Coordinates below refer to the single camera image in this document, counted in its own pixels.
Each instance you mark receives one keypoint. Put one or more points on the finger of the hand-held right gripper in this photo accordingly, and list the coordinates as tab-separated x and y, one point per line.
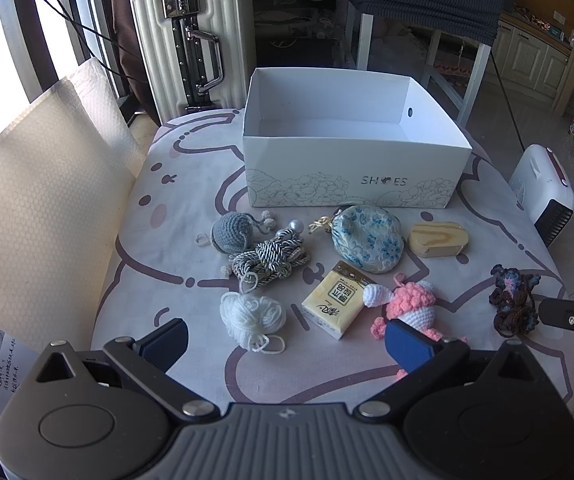
567	312

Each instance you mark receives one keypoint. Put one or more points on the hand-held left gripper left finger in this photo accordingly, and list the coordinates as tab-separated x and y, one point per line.
164	345

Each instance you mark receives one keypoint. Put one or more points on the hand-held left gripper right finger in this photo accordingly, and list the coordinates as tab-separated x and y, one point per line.
409	347

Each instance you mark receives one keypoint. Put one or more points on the pink crochet doll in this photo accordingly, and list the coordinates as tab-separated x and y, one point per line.
412	305

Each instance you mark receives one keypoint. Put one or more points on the dark crochet flower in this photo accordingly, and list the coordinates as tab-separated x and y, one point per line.
514	300

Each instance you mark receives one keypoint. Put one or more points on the yellow tissue packet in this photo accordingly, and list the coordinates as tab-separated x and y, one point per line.
334	300

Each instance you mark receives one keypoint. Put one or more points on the white yarn ball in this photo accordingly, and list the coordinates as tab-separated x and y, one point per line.
249	317

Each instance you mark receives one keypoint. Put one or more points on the wooden block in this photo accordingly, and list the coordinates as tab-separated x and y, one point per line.
437	237

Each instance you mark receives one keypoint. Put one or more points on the blue floral fabric pouch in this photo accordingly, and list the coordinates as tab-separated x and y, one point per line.
367	240

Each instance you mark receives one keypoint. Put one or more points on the grey crochet mouse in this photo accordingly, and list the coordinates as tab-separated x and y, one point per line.
229	232

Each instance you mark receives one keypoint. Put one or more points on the white shoe box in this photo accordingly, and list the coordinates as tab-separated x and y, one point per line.
317	170

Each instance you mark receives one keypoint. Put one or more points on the printed blanket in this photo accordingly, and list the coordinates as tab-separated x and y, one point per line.
167	240

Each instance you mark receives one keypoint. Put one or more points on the white space heater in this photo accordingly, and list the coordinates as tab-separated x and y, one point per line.
542	185

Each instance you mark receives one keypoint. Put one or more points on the handwritten paper sheet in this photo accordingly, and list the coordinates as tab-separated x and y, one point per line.
4	375

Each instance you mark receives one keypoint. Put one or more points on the white bubble wrap sheet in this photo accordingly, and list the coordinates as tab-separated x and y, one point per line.
42	185

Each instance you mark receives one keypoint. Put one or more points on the cream kitchen cabinets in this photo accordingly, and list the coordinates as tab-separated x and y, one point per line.
532	60

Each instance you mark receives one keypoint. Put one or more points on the white ribbed suitcase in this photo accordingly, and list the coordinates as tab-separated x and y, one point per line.
157	35

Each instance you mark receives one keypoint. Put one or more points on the brown curtain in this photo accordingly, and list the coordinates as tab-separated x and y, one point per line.
127	35

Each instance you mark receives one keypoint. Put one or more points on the white table frame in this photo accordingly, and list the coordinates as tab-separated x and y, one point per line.
479	75

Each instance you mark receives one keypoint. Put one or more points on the dark window frame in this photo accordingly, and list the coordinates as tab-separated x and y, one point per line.
12	15

